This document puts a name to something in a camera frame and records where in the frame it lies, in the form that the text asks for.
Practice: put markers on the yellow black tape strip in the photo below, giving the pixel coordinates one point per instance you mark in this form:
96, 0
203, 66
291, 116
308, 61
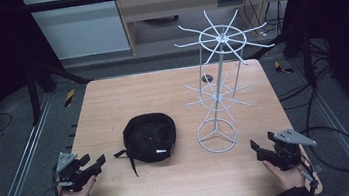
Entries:
69, 98
280, 67

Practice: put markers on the aluminium floor rail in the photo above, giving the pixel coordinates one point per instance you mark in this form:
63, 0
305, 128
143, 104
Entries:
341, 131
20, 170

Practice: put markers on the person's right hand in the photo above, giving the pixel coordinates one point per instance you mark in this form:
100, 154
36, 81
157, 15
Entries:
286, 178

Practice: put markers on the black table grommet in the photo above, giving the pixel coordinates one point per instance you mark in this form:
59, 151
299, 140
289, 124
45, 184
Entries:
207, 78

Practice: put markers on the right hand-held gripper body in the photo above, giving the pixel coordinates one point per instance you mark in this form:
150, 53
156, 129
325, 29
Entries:
285, 151

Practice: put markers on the black metal stand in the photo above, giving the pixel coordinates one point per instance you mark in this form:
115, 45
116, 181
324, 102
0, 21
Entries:
33, 95
308, 61

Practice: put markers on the white cabinet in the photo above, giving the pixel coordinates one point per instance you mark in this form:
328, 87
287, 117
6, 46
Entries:
80, 32

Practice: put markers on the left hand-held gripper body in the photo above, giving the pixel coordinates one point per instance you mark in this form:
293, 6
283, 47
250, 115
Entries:
71, 172

